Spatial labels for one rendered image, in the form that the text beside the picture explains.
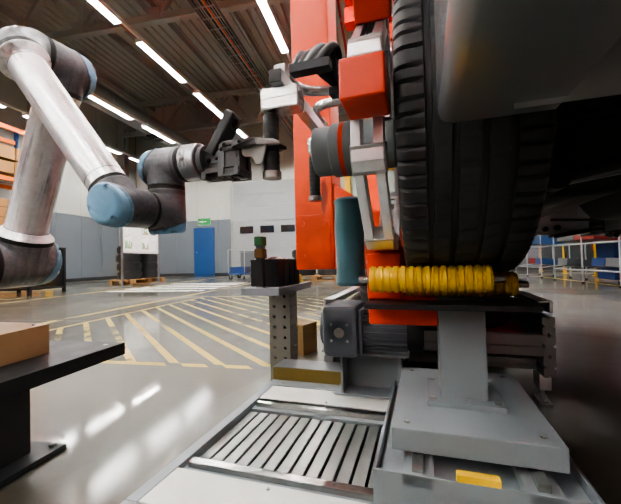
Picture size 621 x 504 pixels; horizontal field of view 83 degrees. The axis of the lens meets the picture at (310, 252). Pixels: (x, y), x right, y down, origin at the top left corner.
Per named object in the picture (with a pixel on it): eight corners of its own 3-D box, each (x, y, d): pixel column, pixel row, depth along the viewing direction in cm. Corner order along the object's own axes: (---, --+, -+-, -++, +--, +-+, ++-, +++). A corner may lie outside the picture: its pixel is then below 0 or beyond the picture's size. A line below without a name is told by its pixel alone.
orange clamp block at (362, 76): (391, 115, 63) (386, 92, 54) (348, 121, 65) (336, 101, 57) (390, 76, 63) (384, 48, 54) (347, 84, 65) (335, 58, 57)
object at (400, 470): (610, 563, 53) (607, 498, 54) (373, 515, 65) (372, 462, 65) (522, 419, 101) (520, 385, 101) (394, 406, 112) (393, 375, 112)
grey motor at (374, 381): (454, 417, 104) (450, 299, 105) (319, 402, 117) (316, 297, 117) (450, 394, 121) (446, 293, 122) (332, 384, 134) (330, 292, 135)
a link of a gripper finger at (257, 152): (281, 163, 78) (247, 169, 82) (280, 137, 78) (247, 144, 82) (274, 160, 75) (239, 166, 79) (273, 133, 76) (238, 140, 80)
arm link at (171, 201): (132, 235, 85) (130, 184, 85) (166, 236, 96) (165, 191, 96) (163, 233, 82) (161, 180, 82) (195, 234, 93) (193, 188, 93)
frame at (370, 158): (388, 246, 62) (379, -51, 64) (351, 248, 64) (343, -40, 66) (404, 251, 114) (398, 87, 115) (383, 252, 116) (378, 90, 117)
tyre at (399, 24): (585, 231, 44) (535, -161, 57) (393, 239, 51) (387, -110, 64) (492, 286, 105) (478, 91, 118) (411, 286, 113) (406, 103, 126)
